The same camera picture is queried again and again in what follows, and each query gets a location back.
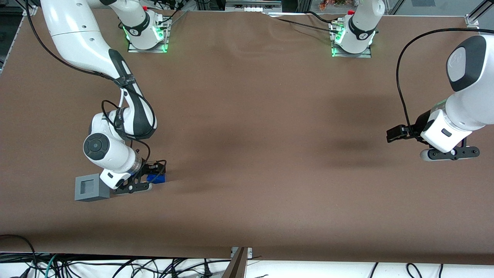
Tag white power strip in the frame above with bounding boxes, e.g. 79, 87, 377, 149
226, 0, 282, 12

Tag gray square base block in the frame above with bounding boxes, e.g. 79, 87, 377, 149
74, 174, 111, 202

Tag black looped cable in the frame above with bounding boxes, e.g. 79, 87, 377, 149
0, 234, 38, 278

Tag brown table cover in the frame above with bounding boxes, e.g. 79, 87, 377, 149
0, 10, 494, 265

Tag aluminium frame post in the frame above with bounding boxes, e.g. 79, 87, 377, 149
465, 0, 494, 29

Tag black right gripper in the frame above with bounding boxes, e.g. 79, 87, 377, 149
114, 159, 155, 195

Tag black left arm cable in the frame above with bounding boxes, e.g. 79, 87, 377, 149
396, 28, 483, 136

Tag tangled black cable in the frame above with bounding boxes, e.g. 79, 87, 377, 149
58, 258, 232, 278

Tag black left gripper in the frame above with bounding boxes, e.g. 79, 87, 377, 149
414, 111, 480, 161

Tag black cable to arm base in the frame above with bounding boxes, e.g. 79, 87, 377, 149
266, 12, 340, 33

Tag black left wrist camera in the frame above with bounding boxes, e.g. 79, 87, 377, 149
386, 125, 411, 144

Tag brown wooden beam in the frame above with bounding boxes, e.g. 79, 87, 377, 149
221, 247, 249, 278

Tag teal cable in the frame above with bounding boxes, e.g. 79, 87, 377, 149
37, 253, 58, 278

